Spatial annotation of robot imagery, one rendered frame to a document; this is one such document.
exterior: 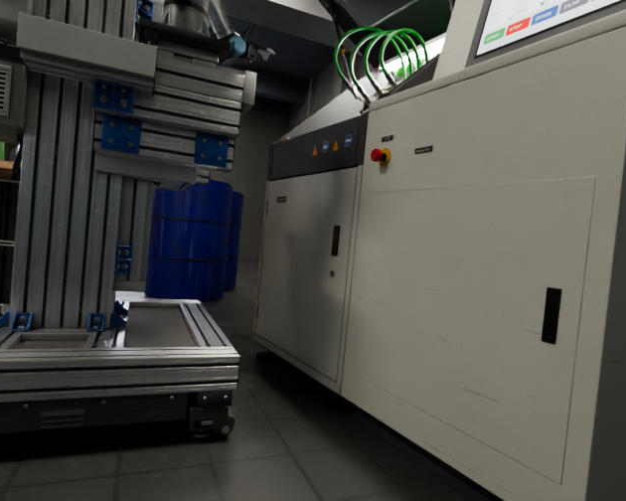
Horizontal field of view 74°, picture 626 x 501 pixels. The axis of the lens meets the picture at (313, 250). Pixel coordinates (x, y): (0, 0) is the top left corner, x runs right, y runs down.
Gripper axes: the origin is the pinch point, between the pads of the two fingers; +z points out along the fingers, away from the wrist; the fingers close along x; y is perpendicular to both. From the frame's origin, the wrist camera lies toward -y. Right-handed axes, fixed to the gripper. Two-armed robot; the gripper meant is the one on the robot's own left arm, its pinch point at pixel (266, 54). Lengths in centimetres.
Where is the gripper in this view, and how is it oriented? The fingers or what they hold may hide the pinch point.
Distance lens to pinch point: 232.5
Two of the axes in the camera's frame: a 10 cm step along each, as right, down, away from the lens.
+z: 6.6, 0.4, 7.5
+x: 7.2, 2.2, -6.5
